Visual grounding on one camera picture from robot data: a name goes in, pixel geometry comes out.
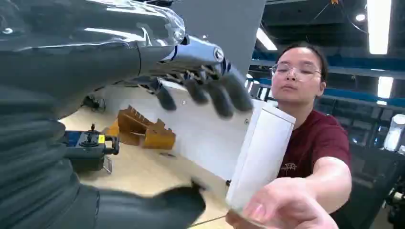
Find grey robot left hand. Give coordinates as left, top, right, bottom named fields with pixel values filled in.
left=0, top=0, right=255, bottom=229

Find person's left hand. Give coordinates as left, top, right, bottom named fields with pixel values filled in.
left=225, top=177, right=339, bottom=229

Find white card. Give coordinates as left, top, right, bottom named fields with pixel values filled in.
left=225, top=105, right=297, bottom=213

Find person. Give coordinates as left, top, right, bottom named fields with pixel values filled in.
left=269, top=42, right=353, bottom=229

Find black joystick remote controller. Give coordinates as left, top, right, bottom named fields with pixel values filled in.
left=63, top=123, right=120, bottom=175

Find white desk panel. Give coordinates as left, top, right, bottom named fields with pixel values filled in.
left=103, top=79, right=280, bottom=190

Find wooden card box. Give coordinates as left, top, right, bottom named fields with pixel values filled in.
left=106, top=105, right=177, bottom=150

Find ribbed grey left arm sleeve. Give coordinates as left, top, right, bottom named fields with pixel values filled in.
left=0, top=86, right=99, bottom=229

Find white plastic bottle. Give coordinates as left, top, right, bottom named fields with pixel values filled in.
left=383, top=114, right=405, bottom=153

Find clear-framed glasses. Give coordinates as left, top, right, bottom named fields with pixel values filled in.
left=270, top=62, right=322, bottom=82

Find small rectangular ceiling light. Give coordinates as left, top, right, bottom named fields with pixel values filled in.
left=377, top=76, right=394, bottom=100

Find blue steel beam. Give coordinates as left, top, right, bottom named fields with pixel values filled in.
left=251, top=50, right=405, bottom=80

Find slanted ceiling light strip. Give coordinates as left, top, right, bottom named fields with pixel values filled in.
left=256, top=27, right=278, bottom=52

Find long ceiling light panel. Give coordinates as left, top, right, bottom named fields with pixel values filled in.
left=366, top=0, right=393, bottom=55

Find black cable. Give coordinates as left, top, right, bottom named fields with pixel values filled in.
left=81, top=95, right=107, bottom=113

